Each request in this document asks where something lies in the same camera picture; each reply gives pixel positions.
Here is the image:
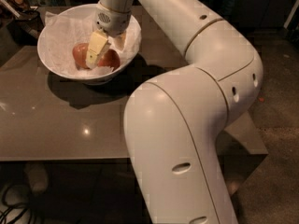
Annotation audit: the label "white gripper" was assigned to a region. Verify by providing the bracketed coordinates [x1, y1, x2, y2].
[86, 3, 131, 69]

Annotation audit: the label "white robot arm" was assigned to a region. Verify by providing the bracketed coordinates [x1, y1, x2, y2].
[95, 0, 263, 224]

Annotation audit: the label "yellowish red apple left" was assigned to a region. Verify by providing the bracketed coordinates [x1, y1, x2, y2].
[72, 43, 88, 69]

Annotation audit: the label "white bowl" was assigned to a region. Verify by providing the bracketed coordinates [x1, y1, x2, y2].
[36, 3, 143, 86]

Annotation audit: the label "white paper liner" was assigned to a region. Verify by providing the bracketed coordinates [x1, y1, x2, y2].
[43, 9, 143, 78]

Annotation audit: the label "white shoe under table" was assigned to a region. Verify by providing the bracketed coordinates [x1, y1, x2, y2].
[24, 162, 49, 195]

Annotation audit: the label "dark bag with handle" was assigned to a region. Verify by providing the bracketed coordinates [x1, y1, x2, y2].
[8, 10, 44, 46]

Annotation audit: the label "black cables on floor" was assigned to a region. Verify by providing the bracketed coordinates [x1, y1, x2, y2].
[0, 184, 45, 224]

